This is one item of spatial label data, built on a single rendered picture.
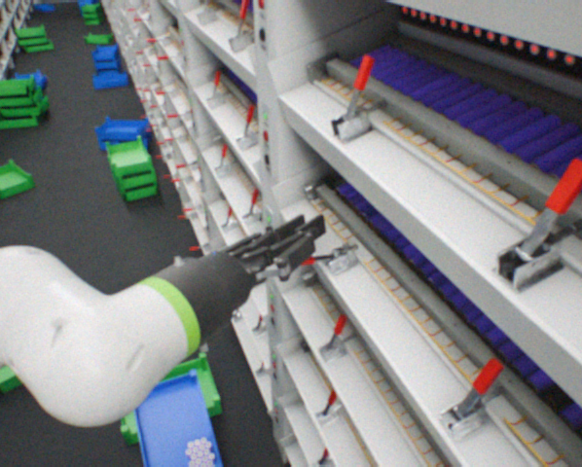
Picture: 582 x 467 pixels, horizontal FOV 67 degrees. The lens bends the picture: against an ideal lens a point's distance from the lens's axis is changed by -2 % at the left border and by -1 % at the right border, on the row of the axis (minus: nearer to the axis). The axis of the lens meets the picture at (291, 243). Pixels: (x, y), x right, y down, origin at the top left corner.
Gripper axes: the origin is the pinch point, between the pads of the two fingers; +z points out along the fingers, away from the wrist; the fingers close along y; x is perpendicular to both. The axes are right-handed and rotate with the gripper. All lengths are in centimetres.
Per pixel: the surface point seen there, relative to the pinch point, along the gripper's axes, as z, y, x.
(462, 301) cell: -3.3, 23.7, -6.9
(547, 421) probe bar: -14.0, 33.7, -12.3
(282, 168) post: 7.0, -6.6, 8.0
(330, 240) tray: 3.4, 2.5, -2.8
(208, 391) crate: 27, -70, -70
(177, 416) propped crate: 11, -67, -67
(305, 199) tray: 10.7, -5.9, 1.5
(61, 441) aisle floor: -11, -97, -68
